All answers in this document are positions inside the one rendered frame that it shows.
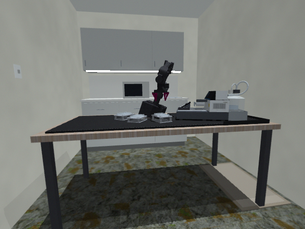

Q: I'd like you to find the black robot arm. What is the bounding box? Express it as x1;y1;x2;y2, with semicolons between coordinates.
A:
147;60;174;107

